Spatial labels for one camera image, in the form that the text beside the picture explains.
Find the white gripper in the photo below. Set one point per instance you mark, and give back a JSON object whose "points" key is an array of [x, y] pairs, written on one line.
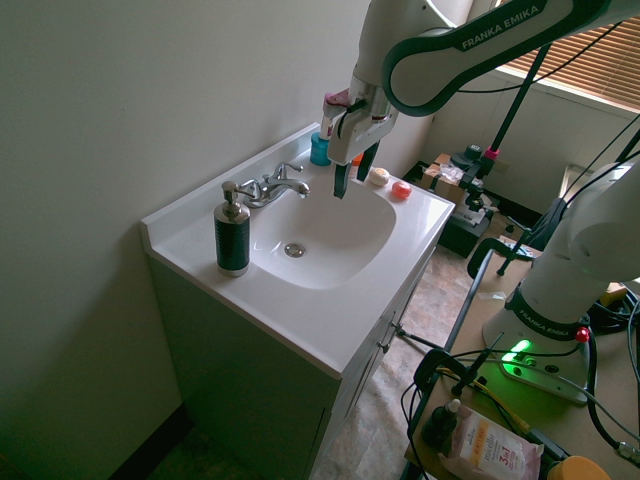
{"points": [[354, 135]]}

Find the white Franka Panda arm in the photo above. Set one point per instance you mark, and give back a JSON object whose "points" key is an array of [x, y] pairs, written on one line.
{"points": [[500, 45]]}

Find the orange small object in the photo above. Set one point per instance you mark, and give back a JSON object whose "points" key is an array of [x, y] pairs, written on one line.
{"points": [[356, 160]]}

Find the cream round soap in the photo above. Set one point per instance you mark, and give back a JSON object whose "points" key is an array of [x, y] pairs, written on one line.
{"points": [[379, 176]]}

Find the teal plastic cup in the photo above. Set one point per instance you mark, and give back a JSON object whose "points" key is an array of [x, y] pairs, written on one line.
{"points": [[319, 150]]}

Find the pink round soap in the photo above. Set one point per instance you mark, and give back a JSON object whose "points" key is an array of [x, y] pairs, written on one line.
{"points": [[401, 190]]}

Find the white tube with pink cap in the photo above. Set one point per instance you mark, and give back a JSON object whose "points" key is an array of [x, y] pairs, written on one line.
{"points": [[331, 116]]}

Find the white vanity sink top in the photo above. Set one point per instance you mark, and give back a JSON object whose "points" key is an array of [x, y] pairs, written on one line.
{"points": [[310, 235]]}

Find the cardboard box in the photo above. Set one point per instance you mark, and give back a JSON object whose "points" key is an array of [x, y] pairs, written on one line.
{"points": [[442, 180]]}

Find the chrome sink drain stopper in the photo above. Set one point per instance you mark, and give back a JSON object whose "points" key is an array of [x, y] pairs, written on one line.
{"points": [[294, 249]]}

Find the black case on floor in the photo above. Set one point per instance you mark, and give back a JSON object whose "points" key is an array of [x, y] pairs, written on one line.
{"points": [[462, 230]]}

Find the black ribbed soap dispenser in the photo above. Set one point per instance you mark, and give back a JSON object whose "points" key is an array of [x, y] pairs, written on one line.
{"points": [[232, 231]]}

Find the black C-clamp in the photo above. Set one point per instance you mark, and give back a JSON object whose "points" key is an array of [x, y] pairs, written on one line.
{"points": [[450, 367], [495, 255]]}

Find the white vanity cabinet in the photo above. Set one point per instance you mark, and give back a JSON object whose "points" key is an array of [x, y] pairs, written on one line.
{"points": [[280, 390]]}

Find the wooden window blinds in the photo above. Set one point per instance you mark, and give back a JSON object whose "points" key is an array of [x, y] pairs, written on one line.
{"points": [[580, 55]]}

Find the small dark dropper bottle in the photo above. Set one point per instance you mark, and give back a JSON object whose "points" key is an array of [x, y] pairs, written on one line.
{"points": [[442, 424]]}

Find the red emergency stop button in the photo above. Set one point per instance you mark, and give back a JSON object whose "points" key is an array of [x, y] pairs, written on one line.
{"points": [[581, 334]]}

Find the micellar wipes pack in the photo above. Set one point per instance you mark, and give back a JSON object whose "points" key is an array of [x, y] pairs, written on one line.
{"points": [[487, 445]]}

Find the yellow round container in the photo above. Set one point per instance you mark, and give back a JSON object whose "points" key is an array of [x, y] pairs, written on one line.
{"points": [[580, 469]]}

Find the black camera stand pole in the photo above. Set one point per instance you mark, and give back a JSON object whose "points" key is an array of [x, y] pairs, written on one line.
{"points": [[510, 112]]}

